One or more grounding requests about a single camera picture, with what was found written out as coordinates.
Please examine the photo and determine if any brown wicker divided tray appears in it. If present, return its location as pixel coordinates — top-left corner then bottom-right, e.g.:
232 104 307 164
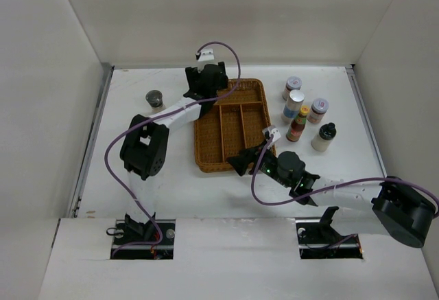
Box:
194 78 271 173

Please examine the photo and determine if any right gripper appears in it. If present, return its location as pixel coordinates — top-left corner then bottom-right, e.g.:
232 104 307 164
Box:
226 139 292 188

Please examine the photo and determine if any red-label spice jar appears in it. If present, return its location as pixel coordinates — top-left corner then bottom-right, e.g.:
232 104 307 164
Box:
282 76 302 100
307 98 329 124

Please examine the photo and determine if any red-label spice jar right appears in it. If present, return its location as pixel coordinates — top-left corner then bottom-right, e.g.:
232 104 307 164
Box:
307 98 329 124

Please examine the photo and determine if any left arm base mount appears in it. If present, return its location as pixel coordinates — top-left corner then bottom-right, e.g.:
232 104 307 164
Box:
106 214 176 260

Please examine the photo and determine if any black-top salt grinder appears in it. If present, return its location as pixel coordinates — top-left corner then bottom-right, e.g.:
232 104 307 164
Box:
145 89 166 114

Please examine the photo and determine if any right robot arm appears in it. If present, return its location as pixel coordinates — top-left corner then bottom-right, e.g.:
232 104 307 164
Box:
227 145 438 248

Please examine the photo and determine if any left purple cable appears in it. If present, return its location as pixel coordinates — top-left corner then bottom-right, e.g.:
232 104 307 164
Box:
104 41 241 259

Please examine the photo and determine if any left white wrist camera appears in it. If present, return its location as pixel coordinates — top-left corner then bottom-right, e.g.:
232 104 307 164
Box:
195 48 215 63

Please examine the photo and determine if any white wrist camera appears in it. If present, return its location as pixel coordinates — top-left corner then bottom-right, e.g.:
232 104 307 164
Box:
195 48 215 63
262 125 281 143

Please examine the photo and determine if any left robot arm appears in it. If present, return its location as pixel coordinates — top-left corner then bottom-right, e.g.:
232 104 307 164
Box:
119 62 228 244

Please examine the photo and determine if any red-label spice jar back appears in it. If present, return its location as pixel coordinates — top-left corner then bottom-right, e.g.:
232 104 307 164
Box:
282 76 302 100

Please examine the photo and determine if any yellow-cap hot sauce bottle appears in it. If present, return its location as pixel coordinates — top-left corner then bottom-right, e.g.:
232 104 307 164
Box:
286 106 310 142

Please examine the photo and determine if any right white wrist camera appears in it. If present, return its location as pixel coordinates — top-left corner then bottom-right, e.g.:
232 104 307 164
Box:
262 125 281 143

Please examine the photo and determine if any white-lid blue-label shaker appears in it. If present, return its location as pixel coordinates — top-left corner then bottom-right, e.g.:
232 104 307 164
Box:
281 90 305 123

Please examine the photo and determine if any black-cap white bottle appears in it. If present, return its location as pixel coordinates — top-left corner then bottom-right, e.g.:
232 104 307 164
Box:
311 122 337 152

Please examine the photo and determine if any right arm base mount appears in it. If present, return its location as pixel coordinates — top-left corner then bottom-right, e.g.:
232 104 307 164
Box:
296 207 363 259

